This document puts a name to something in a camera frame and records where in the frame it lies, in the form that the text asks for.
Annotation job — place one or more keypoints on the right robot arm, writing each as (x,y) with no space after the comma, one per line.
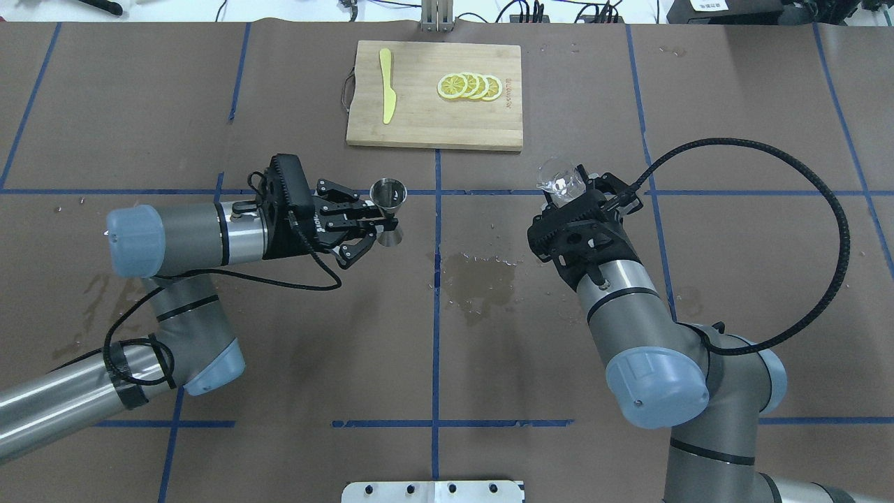
(665,374)

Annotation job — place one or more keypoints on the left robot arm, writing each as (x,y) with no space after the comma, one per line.
(177,335)

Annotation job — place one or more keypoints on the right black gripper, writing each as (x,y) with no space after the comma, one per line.
(606,187)

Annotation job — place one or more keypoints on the aluminium frame post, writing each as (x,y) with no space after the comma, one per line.
(437,16)

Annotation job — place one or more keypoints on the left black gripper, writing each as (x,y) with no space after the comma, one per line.
(318,225)

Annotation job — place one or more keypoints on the bamboo cutting board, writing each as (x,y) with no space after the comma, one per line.
(422,118)

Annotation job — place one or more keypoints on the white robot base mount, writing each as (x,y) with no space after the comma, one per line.
(435,491)

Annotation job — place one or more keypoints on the steel double jigger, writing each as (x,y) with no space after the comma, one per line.
(388,195)

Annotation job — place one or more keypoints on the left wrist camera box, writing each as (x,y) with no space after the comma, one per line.
(290,185)

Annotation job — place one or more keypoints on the yellow plastic knife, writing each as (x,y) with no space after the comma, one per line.
(390,97)

